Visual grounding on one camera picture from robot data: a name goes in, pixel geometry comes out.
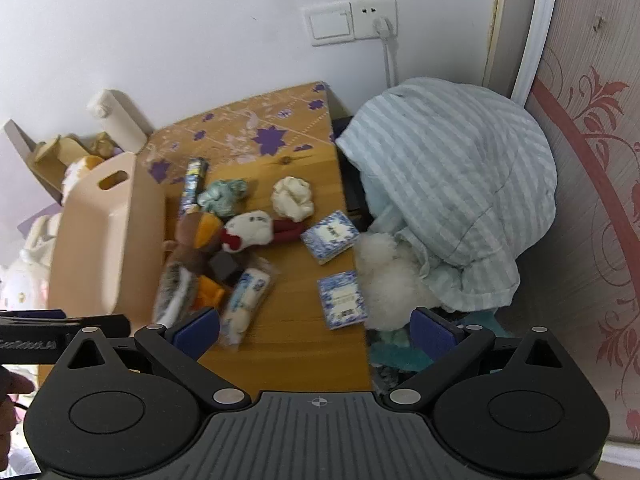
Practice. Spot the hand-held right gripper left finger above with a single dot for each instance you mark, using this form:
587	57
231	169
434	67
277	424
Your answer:
196	332

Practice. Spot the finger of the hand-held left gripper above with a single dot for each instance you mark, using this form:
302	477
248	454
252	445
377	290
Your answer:
95	326

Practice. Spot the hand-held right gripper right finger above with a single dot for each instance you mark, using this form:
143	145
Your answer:
432	337

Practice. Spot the white tissue packet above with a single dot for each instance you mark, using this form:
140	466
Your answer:
247	300

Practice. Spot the black cube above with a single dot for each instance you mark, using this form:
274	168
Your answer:
225	267

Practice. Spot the beige plastic basket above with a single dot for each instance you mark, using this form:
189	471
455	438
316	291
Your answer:
87	240

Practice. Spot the white cat plush toy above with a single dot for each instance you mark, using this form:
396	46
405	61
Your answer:
250	232

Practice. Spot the person's left hand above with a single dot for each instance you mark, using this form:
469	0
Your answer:
15	385

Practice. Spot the grey white furry item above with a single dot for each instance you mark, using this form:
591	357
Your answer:
175	295

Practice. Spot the white fluffy cushion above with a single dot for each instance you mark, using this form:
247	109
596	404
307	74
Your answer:
385	280

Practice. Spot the brown plush toy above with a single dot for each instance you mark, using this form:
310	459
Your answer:
195	242

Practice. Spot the blue patterned box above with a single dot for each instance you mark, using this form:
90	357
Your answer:
330	236
342	300

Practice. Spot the teal crumpled cloth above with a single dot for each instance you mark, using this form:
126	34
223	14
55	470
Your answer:
222	197

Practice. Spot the blue yellow snack tube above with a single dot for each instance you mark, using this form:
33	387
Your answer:
192	187

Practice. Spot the orange white plush toy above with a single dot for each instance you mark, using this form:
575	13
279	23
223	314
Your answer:
80	170

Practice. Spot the striped light blue blanket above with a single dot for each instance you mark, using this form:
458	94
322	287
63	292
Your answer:
450	180

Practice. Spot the cream crumpled cloth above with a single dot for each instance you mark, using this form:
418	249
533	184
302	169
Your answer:
292	200

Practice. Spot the small tan plush toy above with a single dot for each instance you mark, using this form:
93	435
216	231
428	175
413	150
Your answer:
105	145

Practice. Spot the cardboard box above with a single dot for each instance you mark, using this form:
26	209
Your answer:
27	152

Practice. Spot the white bottle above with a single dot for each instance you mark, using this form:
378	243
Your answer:
117	117

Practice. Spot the floral table mat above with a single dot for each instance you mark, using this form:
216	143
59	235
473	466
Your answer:
260	125

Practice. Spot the white wall switch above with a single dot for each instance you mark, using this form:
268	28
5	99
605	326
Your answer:
330	24

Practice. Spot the white wall socket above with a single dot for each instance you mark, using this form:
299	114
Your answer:
372	12

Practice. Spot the white door frame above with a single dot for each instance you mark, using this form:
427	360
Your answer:
537	20

